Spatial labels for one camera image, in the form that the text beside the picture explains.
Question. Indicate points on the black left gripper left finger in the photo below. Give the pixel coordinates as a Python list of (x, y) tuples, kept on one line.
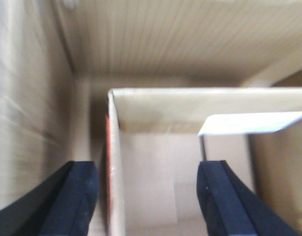
[(62, 205)]

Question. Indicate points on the small cardboard box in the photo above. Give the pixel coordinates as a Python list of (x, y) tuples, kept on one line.
[(158, 137)]

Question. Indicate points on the large brown cardboard box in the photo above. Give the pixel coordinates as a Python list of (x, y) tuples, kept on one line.
[(60, 58)]

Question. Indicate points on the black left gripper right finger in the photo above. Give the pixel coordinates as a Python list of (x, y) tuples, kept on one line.
[(230, 208)]

